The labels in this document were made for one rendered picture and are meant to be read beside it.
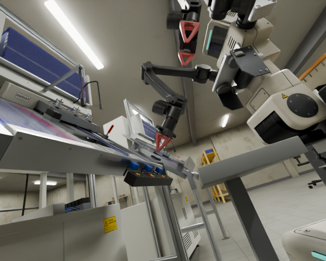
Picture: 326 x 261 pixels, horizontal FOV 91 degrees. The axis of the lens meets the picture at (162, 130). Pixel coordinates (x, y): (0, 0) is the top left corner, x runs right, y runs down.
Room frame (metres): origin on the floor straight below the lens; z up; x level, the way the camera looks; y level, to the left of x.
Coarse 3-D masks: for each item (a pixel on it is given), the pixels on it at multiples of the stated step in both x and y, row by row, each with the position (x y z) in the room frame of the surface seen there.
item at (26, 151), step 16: (16, 144) 0.24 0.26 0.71; (32, 144) 0.26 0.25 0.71; (48, 144) 0.29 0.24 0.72; (64, 144) 0.32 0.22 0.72; (0, 160) 0.24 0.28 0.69; (16, 160) 0.26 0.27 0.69; (32, 160) 0.28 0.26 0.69; (48, 160) 0.31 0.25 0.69; (64, 160) 0.34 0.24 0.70; (80, 160) 0.38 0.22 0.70; (96, 160) 0.43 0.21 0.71; (112, 160) 0.48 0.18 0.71; (128, 160) 0.56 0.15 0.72
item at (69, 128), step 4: (8, 100) 0.55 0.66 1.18; (16, 104) 0.56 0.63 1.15; (28, 108) 0.62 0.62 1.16; (56, 124) 0.59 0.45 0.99; (60, 124) 0.64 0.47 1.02; (64, 124) 0.68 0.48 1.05; (68, 124) 0.77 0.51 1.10; (64, 128) 0.62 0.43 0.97; (68, 128) 0.64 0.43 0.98; (72, 128) 0.69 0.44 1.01; (76, 128) 0.76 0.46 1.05; (76, 132) 0.68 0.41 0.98; (80, 132) 0.71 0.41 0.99; (76, 136) 0.79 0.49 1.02; (80, 136) 0.86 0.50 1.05; (88, 136) 0.75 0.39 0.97; (96, 136) 0.87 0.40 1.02; (100, 136) 0.96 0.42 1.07; (84, 140) 0.80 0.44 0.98; (88, 140) 0.86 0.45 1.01; (92, 140) 0.93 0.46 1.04; (96, 140) 0.91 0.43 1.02; (104, 140) 0.86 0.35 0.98; (112, 144) 0.94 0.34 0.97
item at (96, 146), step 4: (92, 144) 0.56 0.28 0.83; (96, 144) 0.60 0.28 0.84; (96, 148) 0.54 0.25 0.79; (100, 148) 0.57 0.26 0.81; (104, 148) 0.61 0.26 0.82; (108, 148) 0.67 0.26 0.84; (112, 148) 0.71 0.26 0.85; (112, 152) 0.61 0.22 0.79; (116, 152) 0.67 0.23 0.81; (120, 152) 0.72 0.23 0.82; (136, 156) 0.87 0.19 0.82; (144, 160) 0.88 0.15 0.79
